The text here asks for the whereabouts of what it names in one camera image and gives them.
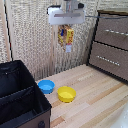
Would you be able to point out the black fabric storage box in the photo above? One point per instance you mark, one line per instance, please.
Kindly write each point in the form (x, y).
(20, 96)

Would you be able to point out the blue plastic bowl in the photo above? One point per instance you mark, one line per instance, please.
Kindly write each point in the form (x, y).
(46, 86)

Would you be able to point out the red yellow cereal bar box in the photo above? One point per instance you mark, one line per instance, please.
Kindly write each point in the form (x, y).
(66, 37)

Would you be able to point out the brown drawer cabinet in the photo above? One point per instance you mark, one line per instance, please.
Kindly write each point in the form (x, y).
(110, 46)

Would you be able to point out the yellow plastic bowl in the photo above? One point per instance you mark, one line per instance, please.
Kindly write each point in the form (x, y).
(66, 94)

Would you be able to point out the beige woven curtain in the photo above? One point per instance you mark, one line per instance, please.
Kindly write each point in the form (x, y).
(30, 36)

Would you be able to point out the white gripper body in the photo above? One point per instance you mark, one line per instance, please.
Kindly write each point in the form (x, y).
(66, 16)

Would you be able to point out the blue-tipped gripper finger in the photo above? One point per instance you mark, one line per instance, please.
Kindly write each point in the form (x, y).
(61, 32)

